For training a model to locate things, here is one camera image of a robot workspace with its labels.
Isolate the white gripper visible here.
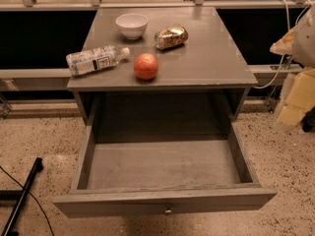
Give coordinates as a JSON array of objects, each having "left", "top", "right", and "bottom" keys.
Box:
[{"left": 270, "top": 6, "right": 315, "bottom": 131}]

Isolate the clear plastic water bottle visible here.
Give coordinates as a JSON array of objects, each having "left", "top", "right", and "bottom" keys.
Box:
[{"left": 66, "top": 45, "right": 130, "bottom": 76}]

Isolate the metal drawer knob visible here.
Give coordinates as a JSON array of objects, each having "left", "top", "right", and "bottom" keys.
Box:
[{"left": 164, "top": 206, "right": 173, "bottom": 215}]

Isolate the grey open top drawer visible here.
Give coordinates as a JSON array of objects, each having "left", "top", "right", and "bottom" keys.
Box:
[{"left": 52, "top": 95, "right": 279, "bottom": 219}]

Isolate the grey wooden cabinet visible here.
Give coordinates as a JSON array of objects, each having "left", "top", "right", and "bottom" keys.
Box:
[{"left": 68, "top": 7, "right": 257, "bottom": 115}]

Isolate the crushed gold soda can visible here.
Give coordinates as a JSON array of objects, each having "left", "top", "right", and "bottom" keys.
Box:
[{"left": 155, "top": 27, "right": 188, "bottom": 50}]

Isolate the red apple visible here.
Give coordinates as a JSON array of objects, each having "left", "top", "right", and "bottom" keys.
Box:
[{"left": 134, "top": 53, "right": 158, "bottom": 81}]

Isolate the white ceramic bowl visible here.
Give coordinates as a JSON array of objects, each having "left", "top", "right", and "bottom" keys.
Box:
[{"left": 115, "top": 13, "right": 149, "bottom": 39}]

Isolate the black stand leg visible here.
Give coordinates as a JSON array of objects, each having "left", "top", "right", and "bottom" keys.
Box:
[{"left": 1, "top": 157, "right": 43, "bottom": 236}]

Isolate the white hanging cable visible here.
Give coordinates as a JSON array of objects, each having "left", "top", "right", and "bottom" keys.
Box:
[{"left": 252, "top": 0, "right": 315, "bottom": 90}]

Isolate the black floor cable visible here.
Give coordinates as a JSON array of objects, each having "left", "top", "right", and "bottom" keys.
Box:
[{"left": 0, "top": 165, "right": 55, "bottom": 236}]

